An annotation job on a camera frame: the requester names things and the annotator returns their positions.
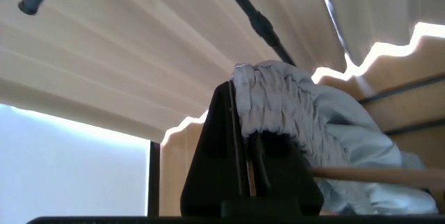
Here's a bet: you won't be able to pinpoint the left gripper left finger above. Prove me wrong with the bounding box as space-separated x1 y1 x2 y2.
180 80 244 217

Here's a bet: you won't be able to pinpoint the pink clothes hanger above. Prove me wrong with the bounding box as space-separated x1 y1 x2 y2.
310 166 445 191

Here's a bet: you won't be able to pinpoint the pale grey shorts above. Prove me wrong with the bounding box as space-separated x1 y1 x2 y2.
230 60 439 216

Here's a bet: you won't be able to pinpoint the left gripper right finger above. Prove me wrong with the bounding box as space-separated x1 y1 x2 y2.
247 131 324 216

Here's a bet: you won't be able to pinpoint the black clothes rack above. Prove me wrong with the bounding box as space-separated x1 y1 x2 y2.
17 0 445 137

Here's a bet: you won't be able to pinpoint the beige curtain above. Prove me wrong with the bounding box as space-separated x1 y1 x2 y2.
0 0 445 145

